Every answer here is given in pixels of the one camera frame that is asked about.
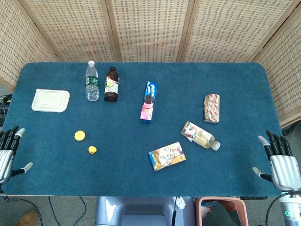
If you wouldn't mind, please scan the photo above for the white perforated plate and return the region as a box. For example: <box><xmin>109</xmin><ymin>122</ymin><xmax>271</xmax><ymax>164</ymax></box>
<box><xmin>176</xmin><ymin>196</ymin><xmax>187</xmax><ymax>210</ymax></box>

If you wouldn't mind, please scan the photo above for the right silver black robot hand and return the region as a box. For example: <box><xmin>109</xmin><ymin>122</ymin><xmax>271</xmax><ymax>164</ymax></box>
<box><xmin>252</xmin><ymin>130</ymin><xmax>301</xmax><ymax>192</ymax></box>

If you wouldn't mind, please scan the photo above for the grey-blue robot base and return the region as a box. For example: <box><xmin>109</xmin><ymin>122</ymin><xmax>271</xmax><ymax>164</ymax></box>
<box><xmin>94</xmin><ymin>196</ymin><xmax>196</xmax><ymax>226</ymax></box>

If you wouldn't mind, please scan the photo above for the blue orange snack box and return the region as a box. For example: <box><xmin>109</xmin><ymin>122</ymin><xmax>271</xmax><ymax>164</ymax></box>
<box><xmin>201</xmin><ymin>199</ymin><xmax>220</xmax><ymax>210</ymax></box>

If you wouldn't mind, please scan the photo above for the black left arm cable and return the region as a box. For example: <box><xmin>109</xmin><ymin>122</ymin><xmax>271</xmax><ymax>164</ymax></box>
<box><xmin>3</xmin><ymin>196</ymin><xmax>44</xmax><ymax>226</ymax></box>

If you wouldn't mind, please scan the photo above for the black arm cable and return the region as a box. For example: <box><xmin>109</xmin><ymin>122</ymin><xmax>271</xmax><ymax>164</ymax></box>
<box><xmin>265</xmin><ymin>191</ymin><xmax>296</xmax><ymax>226</ymax></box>
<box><xmin>3</xmin><ymin>196</ymin><xmax>44</xmax><ymax>226</ymax></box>

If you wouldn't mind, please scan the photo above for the brown paper pack red print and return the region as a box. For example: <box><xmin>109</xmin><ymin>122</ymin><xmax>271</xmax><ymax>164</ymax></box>
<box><xmin>202</xmin><ymin>93</ymin><xmax>222</xmax><ymax>124</ymax></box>

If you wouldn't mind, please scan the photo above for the blue carpet table mat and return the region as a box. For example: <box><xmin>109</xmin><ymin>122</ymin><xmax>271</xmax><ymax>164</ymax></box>
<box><xmin>1</xmin><ymin>61</ymin><xmax>286</xmax><ymax>197</ymax></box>

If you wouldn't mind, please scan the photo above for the brown leather shoe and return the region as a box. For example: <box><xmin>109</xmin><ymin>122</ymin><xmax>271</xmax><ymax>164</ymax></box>
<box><xmin>16</xmin><ymin>210</ymin><xmax>39</xmax><ymax>226</ymax></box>

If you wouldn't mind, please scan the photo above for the white lidded lunch box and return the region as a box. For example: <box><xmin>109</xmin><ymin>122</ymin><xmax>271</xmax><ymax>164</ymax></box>
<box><xmin>31</xmin><ymin>88</ymin><xmax>71</xmax><ymax>113</ymax></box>

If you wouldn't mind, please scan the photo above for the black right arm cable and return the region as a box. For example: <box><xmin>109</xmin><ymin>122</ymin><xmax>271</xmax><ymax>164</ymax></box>
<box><xmin>265</xmin><ymin>191</ymin><xmax>296</xmax><ymax>226</ymax></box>

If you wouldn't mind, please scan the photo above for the pale yellow drink bottle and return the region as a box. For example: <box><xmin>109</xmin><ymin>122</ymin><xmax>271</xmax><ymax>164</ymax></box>
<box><xmin>181</xmin><ymin>121</ymin><xmax>221</xmax><ymax>151</ymax></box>

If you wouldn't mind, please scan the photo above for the colourful cartoon print carton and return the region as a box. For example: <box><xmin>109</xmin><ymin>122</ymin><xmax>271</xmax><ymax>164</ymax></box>
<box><xmin>148</xmin><ymin>141</ymin><xmax>187</xmax><ymax>172</ymax></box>

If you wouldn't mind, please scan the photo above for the bamboo folding screen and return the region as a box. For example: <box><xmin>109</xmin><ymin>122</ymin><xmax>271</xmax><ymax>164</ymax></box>
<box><xmin>0</xmin><ymin>0</ymin><xmax>301</xmax><ymax>129</ymax></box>

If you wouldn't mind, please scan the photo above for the blue pink cookie box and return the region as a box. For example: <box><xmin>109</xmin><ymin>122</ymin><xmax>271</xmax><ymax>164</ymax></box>
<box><xmin>139</xmin><ymin>81</ymin><xmax>158</xmax><ymax>124</ymax></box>

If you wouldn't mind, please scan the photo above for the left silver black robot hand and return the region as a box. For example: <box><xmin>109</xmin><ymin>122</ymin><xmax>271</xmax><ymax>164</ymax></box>
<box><xmin>0</xmin><ymin>126</ymin><xmax>34</xmax><ymax>186</ymax></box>

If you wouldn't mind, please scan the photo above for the black thin rod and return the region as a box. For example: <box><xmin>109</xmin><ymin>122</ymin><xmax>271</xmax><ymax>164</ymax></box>
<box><xmin>171</xmin><ymin>196</ymin><xmax>178</xmax><ymax>226</ymax></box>

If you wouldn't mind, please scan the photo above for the pink plastic stool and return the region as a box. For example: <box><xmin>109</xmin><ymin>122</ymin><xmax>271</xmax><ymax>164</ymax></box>
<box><xmin>195</xmin><ymin>197</ymin><xmax>249</xmax><ymax>226</ymax></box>

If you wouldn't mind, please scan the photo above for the black chair base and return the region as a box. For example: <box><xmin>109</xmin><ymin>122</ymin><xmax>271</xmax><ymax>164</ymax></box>
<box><xmin>281</xmin><ymin>122</ymin><xmax>301</xmax><ymax>137</ymax></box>

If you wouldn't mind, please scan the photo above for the clear water bottle green label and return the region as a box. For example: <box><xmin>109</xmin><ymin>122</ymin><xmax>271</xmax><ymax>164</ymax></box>
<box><xmin>85</xmin><ymin>60</ymin><xmax>100</xmax><ymax>102</ymax></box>

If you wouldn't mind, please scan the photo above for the yellow black device with cables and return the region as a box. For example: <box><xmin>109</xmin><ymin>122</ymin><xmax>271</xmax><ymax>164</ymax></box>
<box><xmin>0</xmin><ymin>93</ymin><xmax>14</xmax><ymax>126</ymax></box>

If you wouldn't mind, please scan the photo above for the dark brown drink bottle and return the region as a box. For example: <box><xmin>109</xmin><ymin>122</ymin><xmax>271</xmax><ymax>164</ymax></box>
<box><xmin>104</xmin><ymin>66</ymin><xmax>119</xmax><ymax>103</ymax></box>

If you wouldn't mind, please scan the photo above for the dark grey cloth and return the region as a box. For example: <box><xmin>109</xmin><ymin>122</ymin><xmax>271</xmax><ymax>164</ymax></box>
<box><xmin>206</xmin><ymin>202</ymin><xmax>241</xmax><ymax>226</ymax></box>

